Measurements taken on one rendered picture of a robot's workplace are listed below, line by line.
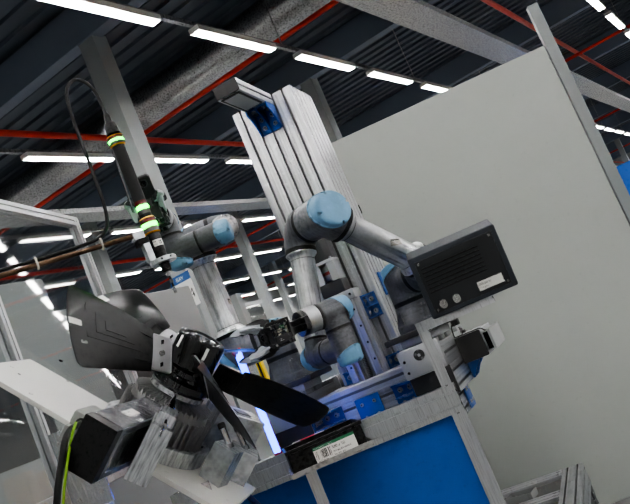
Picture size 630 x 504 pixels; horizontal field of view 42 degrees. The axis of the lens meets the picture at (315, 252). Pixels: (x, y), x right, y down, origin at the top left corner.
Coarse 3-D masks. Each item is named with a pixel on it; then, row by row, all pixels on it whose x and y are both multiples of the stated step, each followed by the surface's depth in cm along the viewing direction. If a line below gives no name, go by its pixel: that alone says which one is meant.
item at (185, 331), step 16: (176, 336) 198; (192, 336) 194; (208, 336) 204; (176, 352) 194; (192, 352) 193; (208, 352) 194; (176, 368) 195; (192, 368) 193; (208, 368) 195; (176, 384) 192; (192, 384) 195
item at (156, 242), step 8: (104, 120) 217; (104, 128) 216; (112, 128) 215; (152, 232) 211; (152, 240) 211; (160, 240) 211; (152, 248) 211; (160, 248) 211; (160, 256) 210; (160, 264) 211; (168, 264) 211
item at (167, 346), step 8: (160, 336) 194; (160, 344) 193; (168, 344) 195; (168, 352) 194; (152, 360) 189; (160, 360) 191; (168, 360) 193; (152, 368) 189; (160, 368) 190; (168, 368) 192
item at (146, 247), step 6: (132, 234) 209; (138, 234) 210; (144, 234) 210; (132, 240) 211; (138, 240) 209; (144, 240) 209; (138, 246) 210; (144, 246) 209; (150, 246) 210; (144, 252) 211; (150, 252) 210; (150, 258) 209; (156, 258) 209; (162, 258) 208; (168, 258) 209; (174, 258) 212; (150, 264) 210; (156, 264) 210
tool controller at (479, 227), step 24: (456, 240) 228; (480, 240) 227; (432, 264) 229; (456, 264) 229; (480, 264) 229; (504, 264) 228; (432, 288) 230; (456, 288) 230; (480, 288) 230; (504, 288) 230; (432, 312) 232
